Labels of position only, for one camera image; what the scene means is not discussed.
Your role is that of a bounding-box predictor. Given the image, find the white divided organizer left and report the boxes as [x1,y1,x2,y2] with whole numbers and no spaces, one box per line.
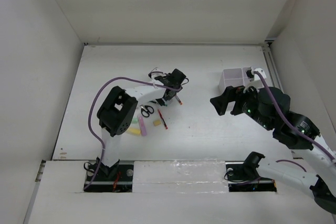
[218,68,245,94]

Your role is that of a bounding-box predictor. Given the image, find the red pen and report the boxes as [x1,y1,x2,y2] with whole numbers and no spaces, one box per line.
[158,109,168,130]
[175,95,183,105]

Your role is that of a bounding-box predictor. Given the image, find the pink highlighter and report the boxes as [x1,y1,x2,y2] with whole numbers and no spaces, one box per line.
[138,116,147,136]

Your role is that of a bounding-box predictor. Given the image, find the yellow highlighter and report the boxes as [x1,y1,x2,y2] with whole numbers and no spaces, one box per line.
[127,127,141,136]

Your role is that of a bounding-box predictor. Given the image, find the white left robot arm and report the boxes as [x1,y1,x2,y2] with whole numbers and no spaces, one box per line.
[96,68,188,181]

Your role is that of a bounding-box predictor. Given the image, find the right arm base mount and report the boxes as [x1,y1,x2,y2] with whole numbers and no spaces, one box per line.
[224,163,277,193]

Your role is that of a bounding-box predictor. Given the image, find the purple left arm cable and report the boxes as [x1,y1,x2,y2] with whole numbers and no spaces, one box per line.
[83,77,182,190]

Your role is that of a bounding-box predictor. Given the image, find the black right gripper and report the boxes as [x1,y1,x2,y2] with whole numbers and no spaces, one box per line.
[210,80,274,131]

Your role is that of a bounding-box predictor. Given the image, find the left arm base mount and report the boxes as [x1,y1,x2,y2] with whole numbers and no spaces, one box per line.
[83,162,134,193]

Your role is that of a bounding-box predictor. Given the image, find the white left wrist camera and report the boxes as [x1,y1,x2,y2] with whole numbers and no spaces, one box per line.
[148,68,165,80]

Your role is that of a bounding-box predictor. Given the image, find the black handled scissors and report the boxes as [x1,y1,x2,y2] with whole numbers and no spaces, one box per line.
[140,105,154,118]

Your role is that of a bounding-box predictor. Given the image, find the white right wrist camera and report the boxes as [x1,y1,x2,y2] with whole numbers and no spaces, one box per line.
[245,67,267,82]

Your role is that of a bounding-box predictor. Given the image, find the aluminium rail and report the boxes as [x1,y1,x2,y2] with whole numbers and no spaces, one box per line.
[261,40,284,91]

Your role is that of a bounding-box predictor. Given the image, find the yellow eraser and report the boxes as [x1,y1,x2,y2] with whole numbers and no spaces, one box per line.
[153,120,161,126]

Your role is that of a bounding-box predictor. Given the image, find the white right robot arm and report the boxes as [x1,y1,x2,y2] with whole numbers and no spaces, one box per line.
[210,86,335,214]

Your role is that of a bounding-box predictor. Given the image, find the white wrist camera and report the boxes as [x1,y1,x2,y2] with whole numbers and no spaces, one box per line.
[245,67,267,82]
[148,68,165,80]

